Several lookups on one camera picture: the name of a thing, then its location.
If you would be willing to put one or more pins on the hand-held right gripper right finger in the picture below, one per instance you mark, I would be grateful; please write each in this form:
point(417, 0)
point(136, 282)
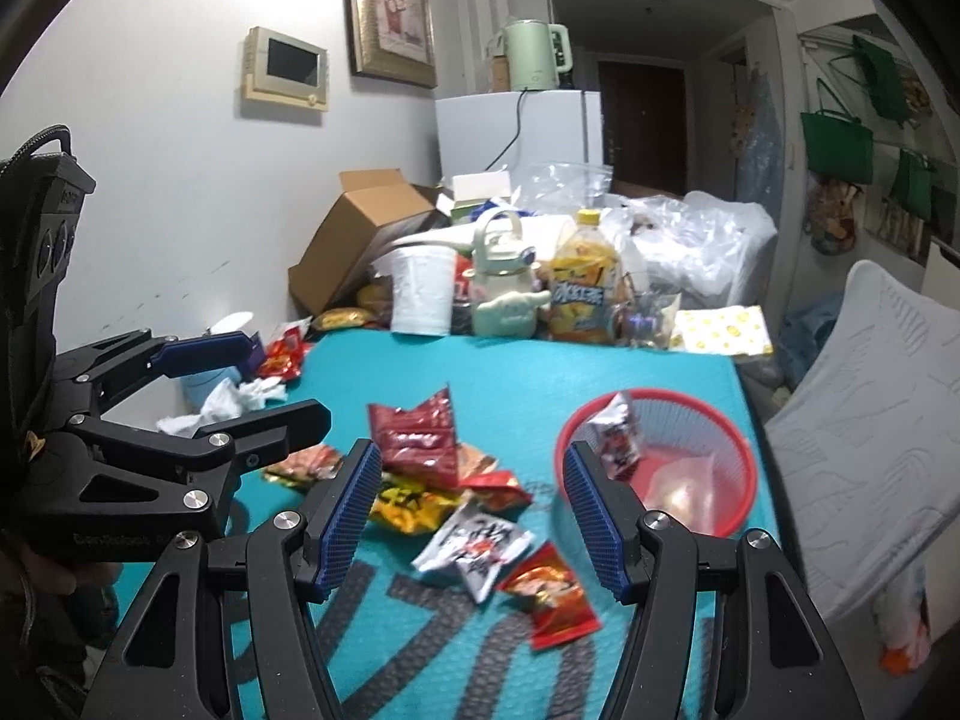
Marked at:
point(592, 521)

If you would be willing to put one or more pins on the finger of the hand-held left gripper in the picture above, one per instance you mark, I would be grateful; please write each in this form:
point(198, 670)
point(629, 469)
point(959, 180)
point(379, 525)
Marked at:
point(285, 424)
point(202, 354)

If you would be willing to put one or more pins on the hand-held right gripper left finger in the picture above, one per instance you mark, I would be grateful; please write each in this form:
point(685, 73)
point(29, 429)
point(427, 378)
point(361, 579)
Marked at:
point(346, 521)

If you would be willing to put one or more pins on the pink sausage snack packet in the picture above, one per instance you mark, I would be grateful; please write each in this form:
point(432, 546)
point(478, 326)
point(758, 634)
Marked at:
point(304, 465)

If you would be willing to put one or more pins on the yellow black snack packet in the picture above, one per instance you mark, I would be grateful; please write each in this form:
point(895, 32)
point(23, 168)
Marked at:
point(405, 508)

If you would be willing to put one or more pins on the small white red snack packet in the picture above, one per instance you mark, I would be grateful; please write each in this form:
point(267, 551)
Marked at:
point(616, 439)

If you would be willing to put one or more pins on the red orange snack packet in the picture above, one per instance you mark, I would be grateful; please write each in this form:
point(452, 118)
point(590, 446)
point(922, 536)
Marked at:
point(551, 600)

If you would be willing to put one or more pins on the dark red snack packet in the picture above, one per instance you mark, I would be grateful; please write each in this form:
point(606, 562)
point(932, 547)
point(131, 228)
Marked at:
point(412, 439)

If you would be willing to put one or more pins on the white black-print snack packet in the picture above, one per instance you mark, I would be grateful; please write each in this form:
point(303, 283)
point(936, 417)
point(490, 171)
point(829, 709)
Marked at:
point(472, 547)

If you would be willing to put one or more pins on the red plastic basket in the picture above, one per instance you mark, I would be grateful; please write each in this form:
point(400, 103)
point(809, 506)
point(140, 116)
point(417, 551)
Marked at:
point(720, 457)

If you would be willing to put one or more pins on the crumpled white tissue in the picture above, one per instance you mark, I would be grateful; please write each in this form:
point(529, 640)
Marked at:
point(225, 405)

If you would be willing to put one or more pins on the red foil snack packet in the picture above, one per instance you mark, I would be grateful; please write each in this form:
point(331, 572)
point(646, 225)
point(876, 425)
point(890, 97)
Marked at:
point(285, 356)

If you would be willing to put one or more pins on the clear plastic bag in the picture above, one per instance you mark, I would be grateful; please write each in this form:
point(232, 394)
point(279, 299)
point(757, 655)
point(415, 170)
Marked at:
point(679, 491)

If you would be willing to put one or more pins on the yellow snack bag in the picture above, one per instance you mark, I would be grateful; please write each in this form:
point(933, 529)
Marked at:
point(341, 319)

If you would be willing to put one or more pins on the teal bubble mat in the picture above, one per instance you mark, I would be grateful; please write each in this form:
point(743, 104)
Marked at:
point(487, 375)

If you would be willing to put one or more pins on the wrapped toilet paper roll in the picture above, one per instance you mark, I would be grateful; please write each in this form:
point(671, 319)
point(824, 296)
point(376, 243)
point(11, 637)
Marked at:
point(424, 289)

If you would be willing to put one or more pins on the cardboard box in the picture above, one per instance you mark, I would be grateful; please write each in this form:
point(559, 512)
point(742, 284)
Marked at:
point(360, 240)

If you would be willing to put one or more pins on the glass mug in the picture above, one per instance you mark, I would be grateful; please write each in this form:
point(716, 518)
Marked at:
point(651, 319)

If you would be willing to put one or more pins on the yellow smiley paper packet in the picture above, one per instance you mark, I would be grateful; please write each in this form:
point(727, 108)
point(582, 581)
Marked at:
point(720, 330)

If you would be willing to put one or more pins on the iced tea bottle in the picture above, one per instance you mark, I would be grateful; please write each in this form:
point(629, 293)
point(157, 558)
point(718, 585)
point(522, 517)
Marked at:
point(585, 285)

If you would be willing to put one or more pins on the cream character water bottle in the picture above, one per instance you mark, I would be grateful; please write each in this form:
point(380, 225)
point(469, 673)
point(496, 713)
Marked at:
point(506, 292)

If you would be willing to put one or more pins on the grey leaf cushion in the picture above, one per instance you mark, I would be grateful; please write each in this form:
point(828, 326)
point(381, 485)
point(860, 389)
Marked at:
point(862, 427)

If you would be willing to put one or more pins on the pile of clear plastic bags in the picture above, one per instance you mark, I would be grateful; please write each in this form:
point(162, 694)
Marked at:
point(675, 240)

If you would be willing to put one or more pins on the blue cloth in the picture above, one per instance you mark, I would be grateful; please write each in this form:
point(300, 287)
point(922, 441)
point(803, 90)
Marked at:
point(810, 322)

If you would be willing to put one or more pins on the small white box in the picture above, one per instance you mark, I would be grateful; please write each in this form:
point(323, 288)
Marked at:
point(480, 191)

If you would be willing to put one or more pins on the clear zip bag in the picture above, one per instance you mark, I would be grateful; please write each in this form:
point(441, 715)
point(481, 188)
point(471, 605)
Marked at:
point(566, 184)

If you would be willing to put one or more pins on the hanging mesh bag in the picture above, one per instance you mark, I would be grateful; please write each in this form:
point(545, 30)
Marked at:
point(829, 217)

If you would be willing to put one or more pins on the white fridge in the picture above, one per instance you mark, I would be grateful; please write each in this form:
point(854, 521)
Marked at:
point(540, 131)

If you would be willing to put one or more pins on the framed picture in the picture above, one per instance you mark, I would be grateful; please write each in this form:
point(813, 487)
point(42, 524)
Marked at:
point(390, 11)

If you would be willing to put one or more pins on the dark wooden door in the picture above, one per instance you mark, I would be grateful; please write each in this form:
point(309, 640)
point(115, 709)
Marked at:
point(645, 127)

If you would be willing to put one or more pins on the green electric kettle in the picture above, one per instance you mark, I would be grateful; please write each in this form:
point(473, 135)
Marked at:
point(532, 56)

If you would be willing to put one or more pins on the large green tote bag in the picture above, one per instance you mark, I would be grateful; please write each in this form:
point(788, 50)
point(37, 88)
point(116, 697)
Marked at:
point(836, 142)

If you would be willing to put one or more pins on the intercom wall panel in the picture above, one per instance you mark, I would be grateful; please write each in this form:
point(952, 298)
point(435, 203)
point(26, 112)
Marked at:
point(286, 67)

